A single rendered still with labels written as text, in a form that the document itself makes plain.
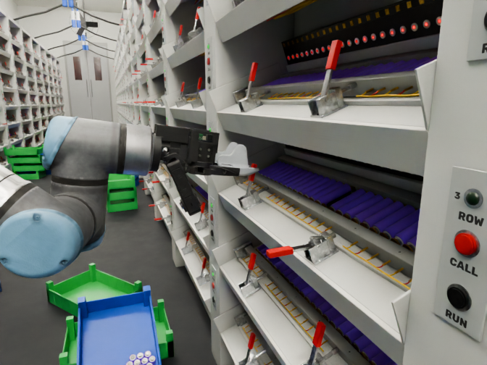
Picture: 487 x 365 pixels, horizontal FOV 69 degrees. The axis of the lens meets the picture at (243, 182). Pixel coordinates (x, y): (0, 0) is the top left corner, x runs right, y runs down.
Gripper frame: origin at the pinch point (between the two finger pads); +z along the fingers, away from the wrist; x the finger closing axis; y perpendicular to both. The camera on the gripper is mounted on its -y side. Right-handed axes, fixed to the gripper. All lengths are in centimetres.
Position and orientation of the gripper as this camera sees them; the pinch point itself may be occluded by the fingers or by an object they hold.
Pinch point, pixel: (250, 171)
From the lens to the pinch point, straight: 72.8
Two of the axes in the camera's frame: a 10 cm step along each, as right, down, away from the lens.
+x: -3.5, -2.0, 9.1
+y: 1.4, -9.8, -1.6
